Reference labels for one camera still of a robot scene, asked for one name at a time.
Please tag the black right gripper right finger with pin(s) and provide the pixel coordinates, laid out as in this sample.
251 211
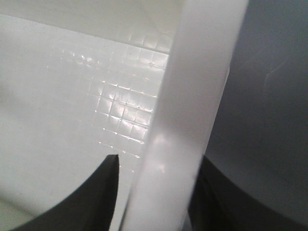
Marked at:
217 204

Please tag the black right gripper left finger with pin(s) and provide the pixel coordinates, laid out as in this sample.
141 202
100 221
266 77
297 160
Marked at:
89 208

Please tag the white plastic tote bin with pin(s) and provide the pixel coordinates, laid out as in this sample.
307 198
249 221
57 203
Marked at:
82 79

